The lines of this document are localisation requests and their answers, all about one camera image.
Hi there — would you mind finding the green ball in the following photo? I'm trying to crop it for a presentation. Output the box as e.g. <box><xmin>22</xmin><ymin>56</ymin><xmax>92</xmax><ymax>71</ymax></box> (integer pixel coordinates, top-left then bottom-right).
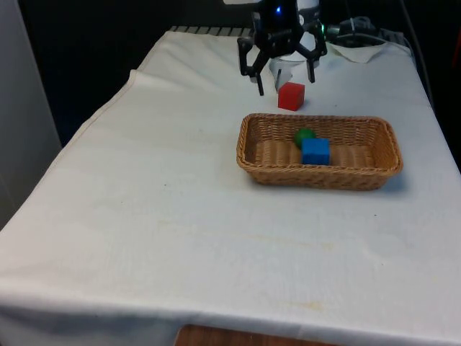
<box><xmin>293</xmin><ymin>128</ymin><xmax>317</xmax><ymax>149</ymax></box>

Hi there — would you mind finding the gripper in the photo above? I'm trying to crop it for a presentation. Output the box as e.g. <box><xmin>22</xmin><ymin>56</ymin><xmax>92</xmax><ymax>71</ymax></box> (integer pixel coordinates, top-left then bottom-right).
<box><xmin>237</xmin><ymin>0</ymin><xmax>328</xmax><ymax>97</ymax></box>

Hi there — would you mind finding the grey ribbed rail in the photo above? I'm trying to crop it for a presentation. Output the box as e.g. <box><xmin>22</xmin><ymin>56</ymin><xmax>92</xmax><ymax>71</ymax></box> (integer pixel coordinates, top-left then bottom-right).
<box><xmin>168</xmin><ymin>25</ymin><xmax>254</xmax><ymax>37</ymax></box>

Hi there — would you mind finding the wicker basket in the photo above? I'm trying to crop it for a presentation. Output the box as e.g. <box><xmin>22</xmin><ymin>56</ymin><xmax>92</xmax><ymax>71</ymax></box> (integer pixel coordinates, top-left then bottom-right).
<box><xmin>236</xmin><ymin>112</ymin><xmax>404</xmax><ymax>191</ymax></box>

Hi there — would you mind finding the black cable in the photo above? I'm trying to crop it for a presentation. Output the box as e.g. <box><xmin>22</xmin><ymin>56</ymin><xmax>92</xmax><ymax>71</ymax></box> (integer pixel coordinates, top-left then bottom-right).
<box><xmin>398</xmin><ymin>0</ymin><xmax>435</xmax><ymax>109</ymax></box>

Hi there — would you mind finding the pale grey panel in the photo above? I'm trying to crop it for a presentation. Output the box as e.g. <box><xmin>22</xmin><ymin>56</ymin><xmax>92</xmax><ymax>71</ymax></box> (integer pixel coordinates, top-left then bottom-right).
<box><xmin>0</xmin><ymin>0</ymin><xmax>63</xmax><ymax>231</ymax></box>

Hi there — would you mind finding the blue cube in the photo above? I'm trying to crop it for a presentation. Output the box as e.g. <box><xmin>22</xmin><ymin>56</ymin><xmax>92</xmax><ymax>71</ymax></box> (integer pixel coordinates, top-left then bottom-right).
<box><xmin>300</xmin><ymin>138</ymin><xmax>331</xmax><ymax>167</ymax></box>

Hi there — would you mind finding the red cube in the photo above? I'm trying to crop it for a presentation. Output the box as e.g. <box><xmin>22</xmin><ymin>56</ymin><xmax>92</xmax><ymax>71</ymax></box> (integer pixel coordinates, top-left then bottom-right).
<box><xmin>277</xmin><ymin>81</ymin><xmax>306</xmax><ymax>110</ymax></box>

